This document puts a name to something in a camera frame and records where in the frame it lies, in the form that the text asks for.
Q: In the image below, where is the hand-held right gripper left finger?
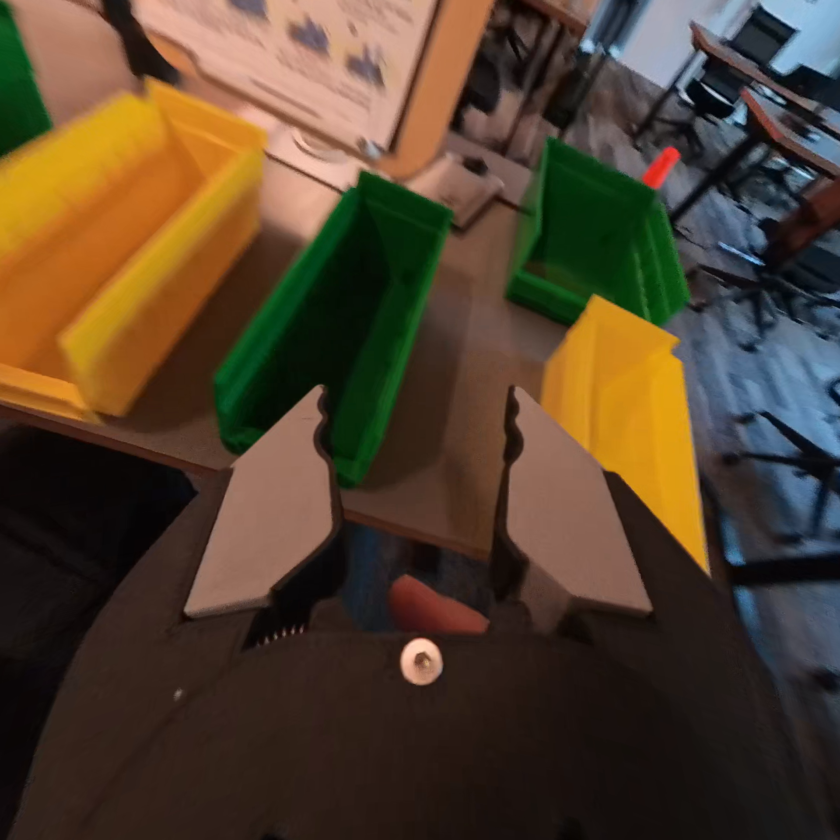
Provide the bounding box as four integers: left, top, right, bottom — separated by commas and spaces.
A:
184, 386, 345, 619

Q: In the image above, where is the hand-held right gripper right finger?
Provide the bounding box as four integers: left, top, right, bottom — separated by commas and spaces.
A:
491, 386, 655, 634

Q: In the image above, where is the yellow plastic bin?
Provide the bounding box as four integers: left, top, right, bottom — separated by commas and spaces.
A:
540, 294, 711, 576
0, 77, 269, 422

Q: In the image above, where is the green plastic bin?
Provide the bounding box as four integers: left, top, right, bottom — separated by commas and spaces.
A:
214, 171, 455, 490
504, 136, 691, 327
0, 0, 53, 156

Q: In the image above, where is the black office chair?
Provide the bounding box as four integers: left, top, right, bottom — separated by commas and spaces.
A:
722, 377, 840, 546
689, 3, 798, 119

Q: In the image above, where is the grey flat device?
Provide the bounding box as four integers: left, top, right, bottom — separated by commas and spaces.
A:
420, 154, 506, 231

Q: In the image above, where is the orange traffic cone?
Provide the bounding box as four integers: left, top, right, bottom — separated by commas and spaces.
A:
642, 146, 682, 191

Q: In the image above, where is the instruction sheet on stand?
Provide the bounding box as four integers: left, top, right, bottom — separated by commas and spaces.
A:
85, 0, 497, 181

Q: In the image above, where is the printed instruction sheet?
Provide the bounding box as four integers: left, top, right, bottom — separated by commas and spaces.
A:
134, 0, 441, 158

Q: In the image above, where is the black desk clamp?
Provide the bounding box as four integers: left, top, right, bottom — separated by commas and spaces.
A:
104, 0, 179, 86

